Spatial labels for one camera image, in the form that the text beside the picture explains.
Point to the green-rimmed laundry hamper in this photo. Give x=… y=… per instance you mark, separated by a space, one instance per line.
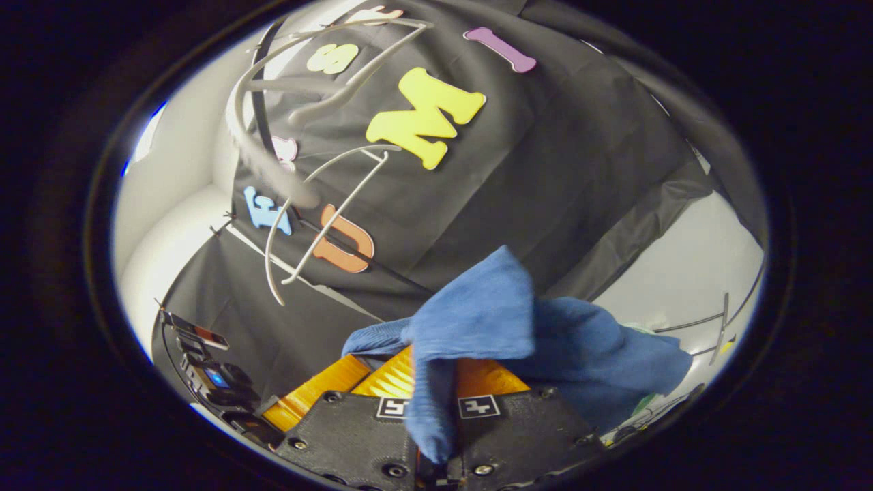
x=644 y=404

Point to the blue knitted garment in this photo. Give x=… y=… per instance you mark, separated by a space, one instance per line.
x=491 y=314

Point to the black backdrop cloth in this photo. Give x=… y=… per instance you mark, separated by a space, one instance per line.
x=545 y=170

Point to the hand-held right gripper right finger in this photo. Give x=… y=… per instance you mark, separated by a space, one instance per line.
x=518 y=436

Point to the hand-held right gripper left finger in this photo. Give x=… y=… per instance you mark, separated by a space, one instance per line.
x=354 y=436

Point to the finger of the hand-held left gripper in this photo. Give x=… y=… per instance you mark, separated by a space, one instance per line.
x=314 y=389

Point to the black clothes rack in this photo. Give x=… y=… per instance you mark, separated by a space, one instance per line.
x=258 y=109

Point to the white clothes hanger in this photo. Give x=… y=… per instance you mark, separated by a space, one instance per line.
x=259 y=164
x=339 y=217

